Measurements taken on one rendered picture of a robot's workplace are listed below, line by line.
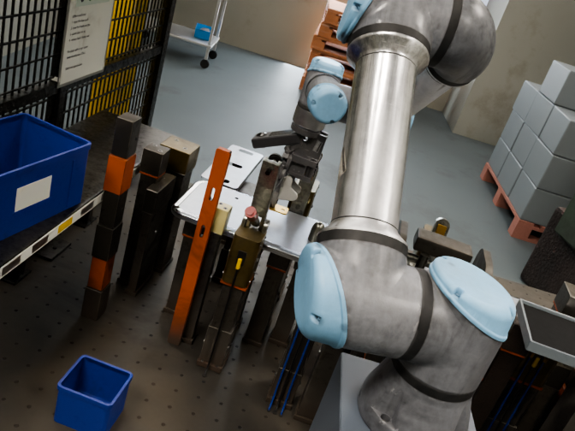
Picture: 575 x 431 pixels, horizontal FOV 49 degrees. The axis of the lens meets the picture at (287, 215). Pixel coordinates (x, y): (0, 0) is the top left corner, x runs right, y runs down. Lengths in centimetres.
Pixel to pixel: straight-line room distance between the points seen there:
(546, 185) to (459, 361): 408
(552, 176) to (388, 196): 406
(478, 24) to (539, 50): 621
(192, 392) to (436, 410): 70
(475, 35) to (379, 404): 52
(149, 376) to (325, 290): 77
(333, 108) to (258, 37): 654
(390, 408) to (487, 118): 645
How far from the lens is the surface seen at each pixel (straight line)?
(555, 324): 120
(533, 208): 488
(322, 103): 125
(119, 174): 134
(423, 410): 83
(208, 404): 139
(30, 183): 116
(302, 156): 142
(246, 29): 778
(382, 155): 80
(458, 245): 124
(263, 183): 125
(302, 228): 150
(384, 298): 73
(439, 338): 76
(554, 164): 479
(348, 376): 93
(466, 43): 94
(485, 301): 76
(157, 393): 139
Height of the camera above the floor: 166
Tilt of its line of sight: 25 degrees down
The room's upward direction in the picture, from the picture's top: 18 degrees clockwise
